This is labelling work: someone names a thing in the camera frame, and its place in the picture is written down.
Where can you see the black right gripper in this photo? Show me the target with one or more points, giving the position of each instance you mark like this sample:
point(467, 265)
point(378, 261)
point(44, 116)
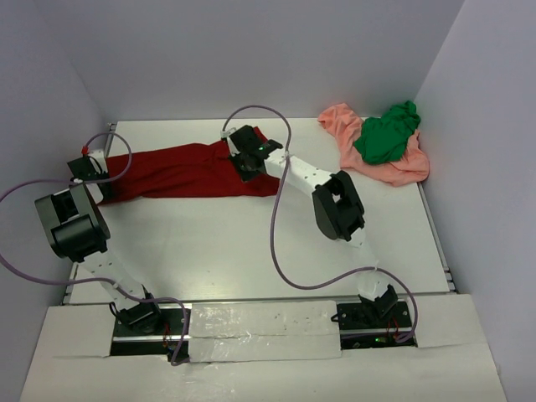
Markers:
point(245, 176)

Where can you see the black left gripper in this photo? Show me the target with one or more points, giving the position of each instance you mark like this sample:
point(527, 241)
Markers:
point(101, 175)

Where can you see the red t-shirt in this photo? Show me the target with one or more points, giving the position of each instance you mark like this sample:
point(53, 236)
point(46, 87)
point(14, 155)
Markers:
point(190, 171)

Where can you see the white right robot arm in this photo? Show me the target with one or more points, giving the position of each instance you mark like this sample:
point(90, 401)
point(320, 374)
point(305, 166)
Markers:
point(337, 207)

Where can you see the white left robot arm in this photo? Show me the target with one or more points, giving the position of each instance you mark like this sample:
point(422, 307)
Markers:
point(77, 231)

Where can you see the green t-shirt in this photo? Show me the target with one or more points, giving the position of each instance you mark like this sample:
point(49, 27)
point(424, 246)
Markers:
point(385, 139)

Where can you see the salmon pink t-shirt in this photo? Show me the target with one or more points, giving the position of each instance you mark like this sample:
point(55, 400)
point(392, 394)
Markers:
point(345, 126)

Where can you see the white cardboard front cover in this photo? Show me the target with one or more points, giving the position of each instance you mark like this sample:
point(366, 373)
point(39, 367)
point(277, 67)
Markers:
point(451, 361)

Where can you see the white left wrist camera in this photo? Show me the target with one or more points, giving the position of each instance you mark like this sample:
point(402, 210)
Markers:
point(97, 158)

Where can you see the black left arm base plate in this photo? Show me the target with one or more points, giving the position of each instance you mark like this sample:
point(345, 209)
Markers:
point(155, 337)

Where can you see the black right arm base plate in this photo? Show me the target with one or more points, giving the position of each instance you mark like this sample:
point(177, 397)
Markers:
point(359, 329)

